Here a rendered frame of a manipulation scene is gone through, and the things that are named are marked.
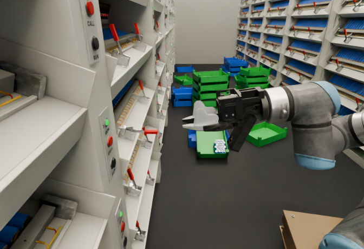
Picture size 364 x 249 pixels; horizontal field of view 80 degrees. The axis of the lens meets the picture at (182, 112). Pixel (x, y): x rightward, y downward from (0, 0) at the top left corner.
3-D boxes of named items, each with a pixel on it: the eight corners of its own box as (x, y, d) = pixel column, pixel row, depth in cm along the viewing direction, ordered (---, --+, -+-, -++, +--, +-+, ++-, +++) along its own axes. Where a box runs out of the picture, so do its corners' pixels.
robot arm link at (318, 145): (347, 163, 56) (343, 116, 55) (324, 177, 51) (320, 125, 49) (310, 156, 64) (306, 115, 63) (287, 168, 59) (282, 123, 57)
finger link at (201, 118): (179, 109, 54) (215, 102, 55) (183, 130, 57) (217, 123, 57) (181, 113, 51) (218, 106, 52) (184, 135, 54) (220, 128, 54)
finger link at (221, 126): (200, 119, 56) (232, 113, 57) (201, 126, 57) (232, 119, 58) (204, 128, 52) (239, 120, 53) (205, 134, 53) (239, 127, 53)
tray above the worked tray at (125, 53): (149, 57, 94) (160, 24, 89) (104, 110, 38) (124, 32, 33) (103, 39, 91) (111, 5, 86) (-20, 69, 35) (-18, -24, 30)
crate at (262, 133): (265, 126, 185) (266, 118, 182) (285, 137, 168) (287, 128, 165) (238, 135, 171) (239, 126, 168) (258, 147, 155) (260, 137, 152)
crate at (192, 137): (225, 133, 174) (226, 124, 170) (230, 147, 155) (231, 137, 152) (187, 133, 173) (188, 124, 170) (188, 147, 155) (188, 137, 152)
